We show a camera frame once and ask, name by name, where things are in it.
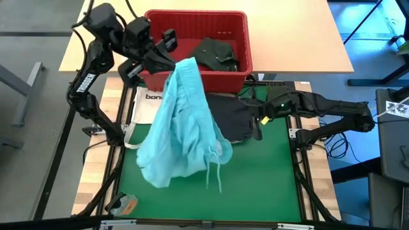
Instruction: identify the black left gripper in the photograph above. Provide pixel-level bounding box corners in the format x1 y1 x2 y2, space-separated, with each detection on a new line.
118 28 178 86

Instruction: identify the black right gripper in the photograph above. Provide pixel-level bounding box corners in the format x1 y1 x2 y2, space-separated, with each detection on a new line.
239 88 290 141

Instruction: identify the black hooded garment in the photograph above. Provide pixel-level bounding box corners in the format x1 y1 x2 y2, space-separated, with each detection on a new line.
206 93 263 144

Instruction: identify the dark green garment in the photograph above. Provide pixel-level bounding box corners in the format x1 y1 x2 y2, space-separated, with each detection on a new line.
188 37 240 73

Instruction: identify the light blue garment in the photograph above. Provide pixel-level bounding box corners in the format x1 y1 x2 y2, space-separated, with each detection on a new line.
136 56 234 194

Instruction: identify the red plastic laundry bin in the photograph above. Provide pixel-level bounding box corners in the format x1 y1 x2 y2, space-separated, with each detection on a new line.
139 9 253 95

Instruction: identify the white bonavita tote bag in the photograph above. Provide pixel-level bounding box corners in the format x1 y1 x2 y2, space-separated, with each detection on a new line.
123 87 164 150

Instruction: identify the light wood table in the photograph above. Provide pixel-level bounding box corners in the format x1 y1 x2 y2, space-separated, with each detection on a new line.
59 0 355 75

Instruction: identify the butcher-block table side board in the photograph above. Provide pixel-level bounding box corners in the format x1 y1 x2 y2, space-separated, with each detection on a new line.
293 81 342 221
72 77 128 217

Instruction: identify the black metal stand leg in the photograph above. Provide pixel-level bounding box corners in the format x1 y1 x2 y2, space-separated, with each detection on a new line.
347 0 409 87

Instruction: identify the grey metal table leg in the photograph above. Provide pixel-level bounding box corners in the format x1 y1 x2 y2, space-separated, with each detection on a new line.
0 61 47 127

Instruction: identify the white tag black marking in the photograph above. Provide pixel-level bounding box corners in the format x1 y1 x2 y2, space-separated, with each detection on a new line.
385 100 409 116

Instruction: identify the dark grey cabinet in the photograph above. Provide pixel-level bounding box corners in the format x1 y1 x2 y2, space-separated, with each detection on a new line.
375 88 409 185

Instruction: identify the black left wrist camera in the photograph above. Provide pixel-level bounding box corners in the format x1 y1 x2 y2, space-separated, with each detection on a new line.
126 17 151 47

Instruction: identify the black floor cable bundle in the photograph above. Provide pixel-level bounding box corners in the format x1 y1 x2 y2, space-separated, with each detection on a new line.
326 132 351 160

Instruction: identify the black aluminium table frame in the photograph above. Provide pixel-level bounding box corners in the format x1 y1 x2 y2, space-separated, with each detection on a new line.
75 77 343 228

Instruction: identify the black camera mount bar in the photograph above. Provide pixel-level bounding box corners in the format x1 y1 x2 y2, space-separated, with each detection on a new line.
0 214 409 230

